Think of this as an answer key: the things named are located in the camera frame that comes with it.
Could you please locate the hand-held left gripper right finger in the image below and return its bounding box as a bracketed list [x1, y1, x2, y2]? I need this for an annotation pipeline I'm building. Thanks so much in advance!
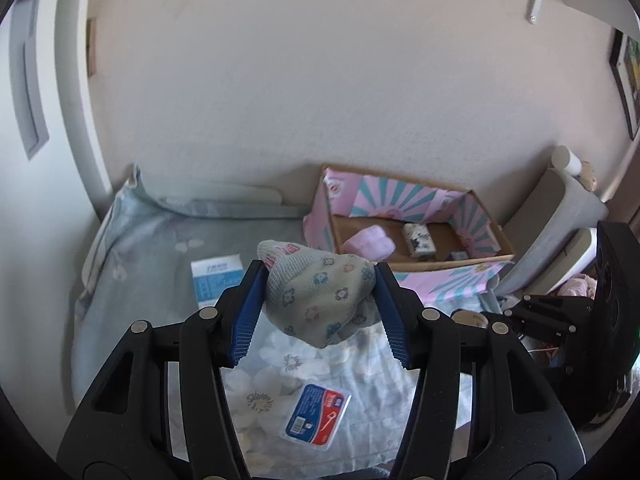
[374, 262, 586, 480]

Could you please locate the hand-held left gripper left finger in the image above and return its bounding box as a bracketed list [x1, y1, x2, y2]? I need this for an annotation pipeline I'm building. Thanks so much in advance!
[56, 259, 268, 480]

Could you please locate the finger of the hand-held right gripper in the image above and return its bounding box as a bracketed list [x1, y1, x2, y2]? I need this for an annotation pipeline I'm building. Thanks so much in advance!
[480, 294, 598, 346]

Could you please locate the flower patterned knit sock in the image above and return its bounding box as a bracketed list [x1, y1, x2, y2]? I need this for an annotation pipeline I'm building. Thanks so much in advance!
[256, 240, 383, 348]

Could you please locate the pink fluffy towel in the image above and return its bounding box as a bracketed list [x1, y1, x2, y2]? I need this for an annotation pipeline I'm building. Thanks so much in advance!
[340, 225, 395, 262]

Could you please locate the floral tissue packet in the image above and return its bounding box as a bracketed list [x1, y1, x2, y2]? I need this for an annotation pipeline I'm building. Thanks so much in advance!
[402, 223, 435, 261]

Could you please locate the pink printed cardboard box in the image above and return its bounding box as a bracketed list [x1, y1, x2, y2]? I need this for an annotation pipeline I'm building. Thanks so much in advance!
[303, 163, 516, 308]

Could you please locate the white blue paper box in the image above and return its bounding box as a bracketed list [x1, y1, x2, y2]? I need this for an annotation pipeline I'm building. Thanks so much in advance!
[191, 255, 246, 310]

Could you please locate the pink blanket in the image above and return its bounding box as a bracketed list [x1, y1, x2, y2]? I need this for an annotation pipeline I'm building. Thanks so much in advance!
[560, 275, 598, 298]

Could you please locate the white cushion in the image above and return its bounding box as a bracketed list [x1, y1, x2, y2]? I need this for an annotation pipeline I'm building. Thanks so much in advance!
[542, 227, 601, 296]

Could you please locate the grey cushion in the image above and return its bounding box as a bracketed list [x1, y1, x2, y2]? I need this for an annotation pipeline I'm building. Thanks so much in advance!
[500, 169, 608, 296]

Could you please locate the floral bed sheet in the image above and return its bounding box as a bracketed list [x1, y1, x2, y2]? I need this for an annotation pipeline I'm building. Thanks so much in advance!
[72, 162, 501, 476]

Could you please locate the grey flat pillow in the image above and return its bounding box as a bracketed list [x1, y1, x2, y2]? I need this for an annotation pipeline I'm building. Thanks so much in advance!
[150, 183, 311, 219]

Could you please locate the blue red floss pick pack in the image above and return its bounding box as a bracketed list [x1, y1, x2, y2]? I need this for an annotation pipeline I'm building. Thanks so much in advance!
[280, 384, 351, 453]

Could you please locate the beige plush toy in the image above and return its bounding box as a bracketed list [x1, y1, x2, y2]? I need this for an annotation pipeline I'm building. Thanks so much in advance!
[577, 160, 601, 193]

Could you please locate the white cylinder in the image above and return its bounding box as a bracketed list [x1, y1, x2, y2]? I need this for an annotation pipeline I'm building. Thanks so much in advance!
[551, 145, 583, 176]

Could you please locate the white wardrobe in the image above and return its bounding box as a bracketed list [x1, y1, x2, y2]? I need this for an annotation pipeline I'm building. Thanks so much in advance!
[0, 0, 113, 311]

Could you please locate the dark picture frame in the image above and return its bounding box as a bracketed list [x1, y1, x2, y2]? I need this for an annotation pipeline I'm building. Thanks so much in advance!
[609, 29, 640, 141]

